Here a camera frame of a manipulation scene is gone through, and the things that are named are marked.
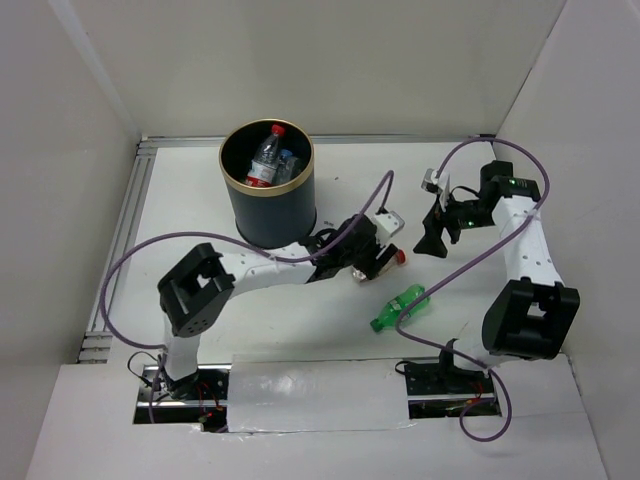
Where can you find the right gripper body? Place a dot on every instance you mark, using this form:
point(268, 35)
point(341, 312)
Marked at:
point(466, 215)

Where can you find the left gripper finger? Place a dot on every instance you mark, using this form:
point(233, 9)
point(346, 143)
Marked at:
point(346, 229)
point(389, 259)

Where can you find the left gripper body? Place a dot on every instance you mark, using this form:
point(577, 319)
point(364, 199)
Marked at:
point(365, 259)

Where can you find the green bottle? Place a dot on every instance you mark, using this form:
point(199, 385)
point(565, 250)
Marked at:
point(389, 313)

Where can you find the blue label water bottle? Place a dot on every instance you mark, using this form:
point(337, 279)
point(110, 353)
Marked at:
point(283, 173)

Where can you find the red label water bottle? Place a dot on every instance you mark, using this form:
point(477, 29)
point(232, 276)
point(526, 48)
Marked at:
point(265, 162)

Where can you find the crushed bottle red cap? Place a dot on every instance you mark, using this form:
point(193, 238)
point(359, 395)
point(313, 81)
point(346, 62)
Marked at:
point(361, 277)

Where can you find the clear wide-mouth plastic jar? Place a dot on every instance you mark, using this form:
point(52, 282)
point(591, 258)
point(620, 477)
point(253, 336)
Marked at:
point(294, 167)

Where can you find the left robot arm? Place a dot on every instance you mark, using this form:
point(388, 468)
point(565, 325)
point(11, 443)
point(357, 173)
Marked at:
point(196, 289)

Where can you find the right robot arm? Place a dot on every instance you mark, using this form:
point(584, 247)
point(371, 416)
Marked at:
point(530, 318)

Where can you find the black bin with gold rim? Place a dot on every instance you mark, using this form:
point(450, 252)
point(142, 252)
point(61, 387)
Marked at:
point(269, 216)

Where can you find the silver foil sheet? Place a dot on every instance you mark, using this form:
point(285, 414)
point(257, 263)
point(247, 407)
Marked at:
point(316, 396)

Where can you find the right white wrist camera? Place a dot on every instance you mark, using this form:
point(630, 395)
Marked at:
point(438, 184)

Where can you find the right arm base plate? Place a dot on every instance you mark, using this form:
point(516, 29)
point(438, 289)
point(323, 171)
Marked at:
point(433, 393)

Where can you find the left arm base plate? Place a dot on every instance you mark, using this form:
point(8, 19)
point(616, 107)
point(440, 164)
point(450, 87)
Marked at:
point(204, 404)

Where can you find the aluminium frame rail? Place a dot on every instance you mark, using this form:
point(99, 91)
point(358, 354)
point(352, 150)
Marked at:
point(177, 195)

